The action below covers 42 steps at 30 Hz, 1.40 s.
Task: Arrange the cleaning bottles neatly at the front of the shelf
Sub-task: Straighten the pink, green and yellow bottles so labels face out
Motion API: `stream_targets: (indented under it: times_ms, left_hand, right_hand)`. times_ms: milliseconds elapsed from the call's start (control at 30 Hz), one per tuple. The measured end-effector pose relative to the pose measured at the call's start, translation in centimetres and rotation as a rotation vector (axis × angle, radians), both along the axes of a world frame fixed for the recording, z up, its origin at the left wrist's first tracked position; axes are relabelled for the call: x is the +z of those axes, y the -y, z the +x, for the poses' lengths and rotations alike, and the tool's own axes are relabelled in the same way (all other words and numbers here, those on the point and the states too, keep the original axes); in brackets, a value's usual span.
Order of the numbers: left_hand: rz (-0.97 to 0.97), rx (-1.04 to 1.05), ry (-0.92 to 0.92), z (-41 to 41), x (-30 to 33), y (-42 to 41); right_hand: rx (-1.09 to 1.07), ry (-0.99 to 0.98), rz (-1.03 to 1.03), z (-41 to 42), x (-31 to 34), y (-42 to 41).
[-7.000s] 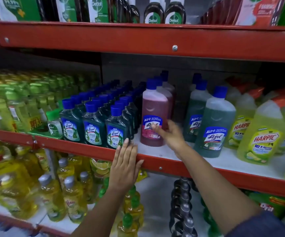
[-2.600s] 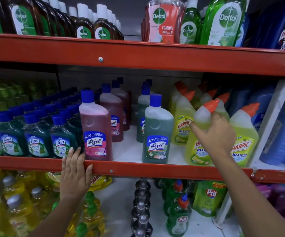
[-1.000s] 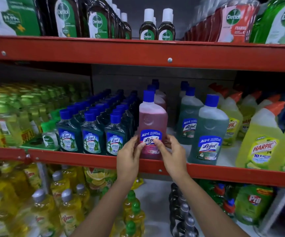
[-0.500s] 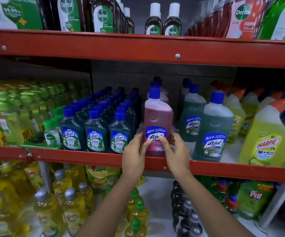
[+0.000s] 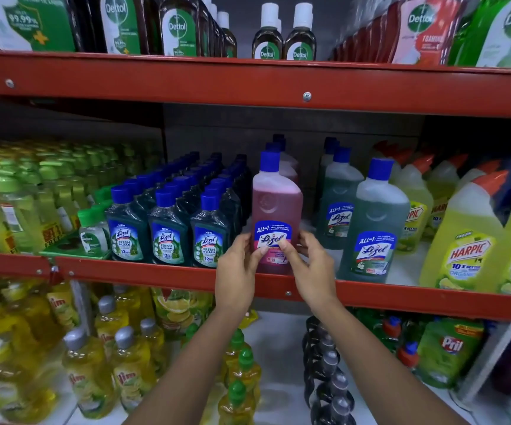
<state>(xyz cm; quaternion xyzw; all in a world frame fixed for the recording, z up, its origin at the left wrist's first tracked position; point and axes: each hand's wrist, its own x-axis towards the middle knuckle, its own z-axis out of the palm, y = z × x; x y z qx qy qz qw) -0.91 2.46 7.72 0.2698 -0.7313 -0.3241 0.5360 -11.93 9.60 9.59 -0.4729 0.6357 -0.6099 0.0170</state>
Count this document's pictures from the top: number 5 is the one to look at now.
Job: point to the person's right hand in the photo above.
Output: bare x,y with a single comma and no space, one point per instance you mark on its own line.
315,278

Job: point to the person's left hand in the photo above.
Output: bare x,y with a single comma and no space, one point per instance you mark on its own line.
233,283

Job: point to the person's right thumb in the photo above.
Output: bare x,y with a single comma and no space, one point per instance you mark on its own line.
288,253

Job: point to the person's left thumb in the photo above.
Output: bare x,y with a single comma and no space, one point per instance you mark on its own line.
259,257

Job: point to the pink cleaner bottle blue cap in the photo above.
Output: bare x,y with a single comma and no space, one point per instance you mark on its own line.
277,203
287,165

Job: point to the person's right forearm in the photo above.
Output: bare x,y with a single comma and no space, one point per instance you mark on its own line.
379,371

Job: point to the person's left forearm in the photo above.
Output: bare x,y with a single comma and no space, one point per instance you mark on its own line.
193,371

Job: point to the grey-green cleaner bottle blue cap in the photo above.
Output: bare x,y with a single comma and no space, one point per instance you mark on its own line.
327,154
339,194
377,216

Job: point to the red metal shelf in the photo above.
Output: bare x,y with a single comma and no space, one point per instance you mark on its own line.
171,274
237,81

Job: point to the yellow bottle green cap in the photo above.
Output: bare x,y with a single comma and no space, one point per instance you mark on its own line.
236,405
236,349
246,371

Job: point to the lemon print refill pouch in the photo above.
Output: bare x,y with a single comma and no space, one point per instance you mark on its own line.
180,312

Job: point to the rows of dark teal bottles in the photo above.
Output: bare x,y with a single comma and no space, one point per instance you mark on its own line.
171,216

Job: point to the green bottle orange blue cap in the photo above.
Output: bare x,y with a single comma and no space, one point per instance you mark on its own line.
409,354
390,331

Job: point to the row of black bottles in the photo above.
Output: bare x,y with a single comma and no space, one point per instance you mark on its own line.
328,376

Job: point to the small clear bottle green cap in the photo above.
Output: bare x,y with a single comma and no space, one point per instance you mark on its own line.
92,236

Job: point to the rows of yellow toilet cleaners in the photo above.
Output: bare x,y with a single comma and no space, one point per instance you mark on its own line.
463,234

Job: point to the green dish liquid pouch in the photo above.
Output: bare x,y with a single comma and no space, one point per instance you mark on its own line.
448,351

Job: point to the green cardboard display tray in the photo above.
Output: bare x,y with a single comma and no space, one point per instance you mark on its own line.
62,248

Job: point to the group of yellow dish bottles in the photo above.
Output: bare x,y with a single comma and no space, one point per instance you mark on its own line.
82,362

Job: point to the small brown bottle white cap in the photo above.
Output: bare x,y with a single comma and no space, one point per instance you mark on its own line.
267,39
300,41

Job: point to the white shelf divider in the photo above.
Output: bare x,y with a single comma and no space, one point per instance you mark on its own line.
488,362

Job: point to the rows of light green bottles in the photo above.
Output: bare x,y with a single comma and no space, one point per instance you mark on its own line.
29,190

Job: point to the row of large brown bottles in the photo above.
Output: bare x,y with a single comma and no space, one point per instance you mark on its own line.
171,26

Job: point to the row of red refill pouches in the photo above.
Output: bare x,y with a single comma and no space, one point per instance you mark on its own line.
414,30

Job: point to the green refill pouch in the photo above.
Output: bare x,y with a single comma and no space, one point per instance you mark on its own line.
499,35

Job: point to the white and green refill pack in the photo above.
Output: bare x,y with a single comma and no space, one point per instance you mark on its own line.
25,22

